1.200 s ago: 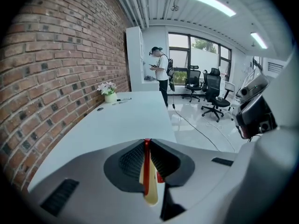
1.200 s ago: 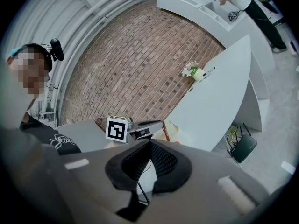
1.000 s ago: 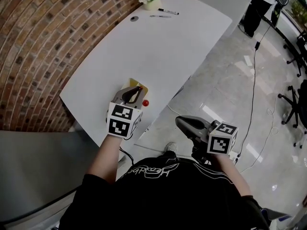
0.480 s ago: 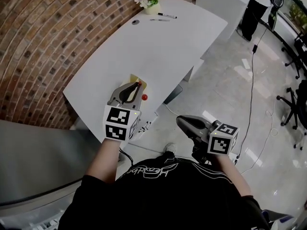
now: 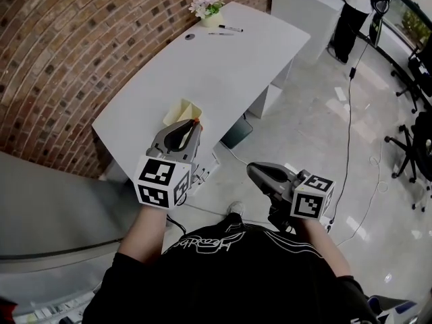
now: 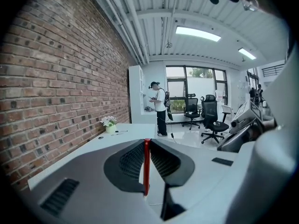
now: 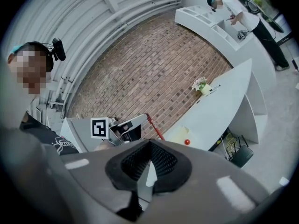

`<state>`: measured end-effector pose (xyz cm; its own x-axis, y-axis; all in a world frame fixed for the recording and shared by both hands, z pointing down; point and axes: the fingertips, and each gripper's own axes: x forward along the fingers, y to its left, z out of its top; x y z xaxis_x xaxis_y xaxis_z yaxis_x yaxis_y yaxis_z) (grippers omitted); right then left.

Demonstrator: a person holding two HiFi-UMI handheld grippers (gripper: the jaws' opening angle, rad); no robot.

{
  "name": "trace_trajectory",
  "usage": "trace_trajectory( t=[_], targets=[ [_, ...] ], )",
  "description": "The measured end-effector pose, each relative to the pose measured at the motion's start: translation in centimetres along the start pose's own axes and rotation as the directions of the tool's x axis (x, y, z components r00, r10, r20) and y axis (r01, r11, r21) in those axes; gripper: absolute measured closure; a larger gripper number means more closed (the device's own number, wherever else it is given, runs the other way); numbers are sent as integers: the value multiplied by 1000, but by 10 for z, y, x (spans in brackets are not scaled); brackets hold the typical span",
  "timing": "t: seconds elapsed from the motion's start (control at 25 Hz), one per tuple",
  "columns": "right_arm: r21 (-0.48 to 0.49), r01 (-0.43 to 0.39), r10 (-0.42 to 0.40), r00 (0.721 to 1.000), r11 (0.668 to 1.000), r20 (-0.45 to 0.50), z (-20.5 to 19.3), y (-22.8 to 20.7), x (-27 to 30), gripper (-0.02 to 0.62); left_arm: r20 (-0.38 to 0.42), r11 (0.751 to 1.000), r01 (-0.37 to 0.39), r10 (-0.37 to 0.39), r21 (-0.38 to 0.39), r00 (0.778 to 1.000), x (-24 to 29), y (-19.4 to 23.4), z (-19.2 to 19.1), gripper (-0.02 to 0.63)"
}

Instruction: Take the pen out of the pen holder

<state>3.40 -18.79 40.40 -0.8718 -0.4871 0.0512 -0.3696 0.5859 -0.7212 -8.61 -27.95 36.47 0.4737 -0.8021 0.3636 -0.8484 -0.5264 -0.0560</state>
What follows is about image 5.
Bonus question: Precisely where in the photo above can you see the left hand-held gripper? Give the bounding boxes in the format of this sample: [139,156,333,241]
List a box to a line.
[134,117,203,211]

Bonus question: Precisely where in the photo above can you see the person's right forearm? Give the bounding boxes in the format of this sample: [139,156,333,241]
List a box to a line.
[292,218,352,280]

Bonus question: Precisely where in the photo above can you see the white counter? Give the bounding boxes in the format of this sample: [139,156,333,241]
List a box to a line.
[271,0,346,64]

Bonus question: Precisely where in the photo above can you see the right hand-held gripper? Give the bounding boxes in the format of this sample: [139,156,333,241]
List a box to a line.
[246,161,337,232]

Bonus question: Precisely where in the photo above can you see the grey cabinet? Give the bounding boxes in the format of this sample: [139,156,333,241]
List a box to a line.
[0,150,144,317]

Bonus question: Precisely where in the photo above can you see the black floor cable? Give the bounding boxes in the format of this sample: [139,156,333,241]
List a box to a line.
[329,28,371,225]

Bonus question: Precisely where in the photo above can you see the white floor cable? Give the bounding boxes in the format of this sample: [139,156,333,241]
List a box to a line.
[335,140,389,248]

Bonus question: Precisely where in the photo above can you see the person's left forearm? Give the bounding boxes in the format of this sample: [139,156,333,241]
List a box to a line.
[116,201,170,266]

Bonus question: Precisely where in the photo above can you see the person's black printed shirt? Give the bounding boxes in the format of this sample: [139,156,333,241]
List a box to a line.
[80,213,384,324]

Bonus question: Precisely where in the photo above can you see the dark computer tower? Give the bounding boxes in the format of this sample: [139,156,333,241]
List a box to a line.
[220,115,254,150]

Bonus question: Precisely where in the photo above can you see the cream pen holder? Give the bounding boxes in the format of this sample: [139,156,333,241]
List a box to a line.
[163,97,204,126]

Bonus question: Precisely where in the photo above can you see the potted white flowers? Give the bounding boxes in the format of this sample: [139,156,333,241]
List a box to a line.
[188,0,226,28]

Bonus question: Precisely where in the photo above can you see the black office chair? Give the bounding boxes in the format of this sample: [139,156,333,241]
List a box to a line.
[390,44,432,115]
[383,111,432,213]

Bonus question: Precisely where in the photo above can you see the person's white shoe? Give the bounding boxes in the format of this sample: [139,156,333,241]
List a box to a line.
[226,200,246,218]

